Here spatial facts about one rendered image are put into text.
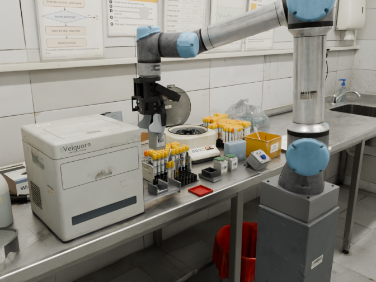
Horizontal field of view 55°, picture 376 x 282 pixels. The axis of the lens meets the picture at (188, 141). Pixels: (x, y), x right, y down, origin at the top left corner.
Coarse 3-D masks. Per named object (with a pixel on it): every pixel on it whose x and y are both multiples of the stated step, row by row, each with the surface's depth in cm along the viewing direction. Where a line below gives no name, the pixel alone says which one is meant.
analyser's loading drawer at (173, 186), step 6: (168, 180) 136; (174, 180) 133; (150, 186) 128; (156, 186) 125; (162, 186) 130; (168, 186) 132; (174, 186) 132; (180, 186) 131; (144, 192) 127; (150, 192) 127; (156, 192) 125; (162, 192) 127; (168, 192) 128; (180, 192) 132; (144, 198) 123; (150, 198) 123; (156, 198) 125
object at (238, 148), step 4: (236, 140) 168; (240, 140) 168; (244, 140) 168; (224, 144) 165; (228, 144) 162; (232, 144) 163; (236, 144) 164; (240, 144) 165; (244, 144) 167; (224, 148) 165; (228, 148) 163; (232, 148) 163; (236, 148) 165; (240, 148) 166; (244, 148) 167; (224, 152) 166; (228, 152) 163; (232, 152) 164; (236, 152) 165; (240, 152) 167; (244, 152) 168; (240, 156) 167; (244, 156) 169; (240, 160) 168; (244, 160) 168
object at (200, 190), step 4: (192, 188) 139; (196, 188) 140; (200, 188) 140; (204, 188) 140; (208, 188) 139; (192, 192) 136; (196, 192) 135; (200, 192) 136; (204, 192) 135; (208, 192) 136
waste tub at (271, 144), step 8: (248, 136) 177; (256, 136) 182; (264, 136) 182; (272, 136) 179; (280, 136) 175; (248, 144) 174; (256, 144) 171; (264, 144) 168; (272, 144) 170; (280, 144) 176; (248, 152) 175; (272, 152) 172; (280, 152) 177
